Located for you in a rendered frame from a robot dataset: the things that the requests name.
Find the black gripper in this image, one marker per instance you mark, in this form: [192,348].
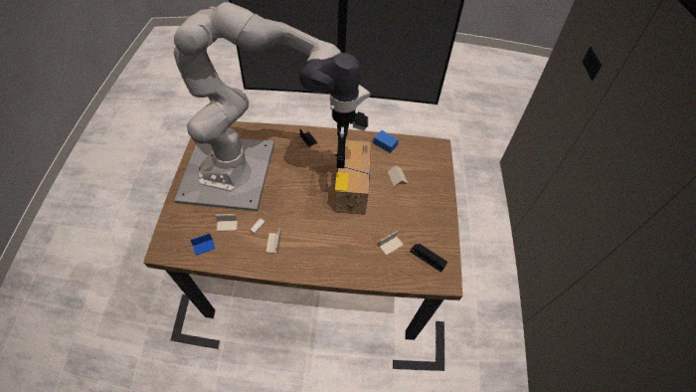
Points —
[343,119]

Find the blue rectangular block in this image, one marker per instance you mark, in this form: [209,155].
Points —
[386,141]

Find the brown cardboard box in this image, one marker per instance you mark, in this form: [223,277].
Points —
[357,156]

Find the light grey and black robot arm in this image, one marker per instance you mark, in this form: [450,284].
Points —
[338,76]

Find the yellow flat panel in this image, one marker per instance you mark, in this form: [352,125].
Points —
[341,182]

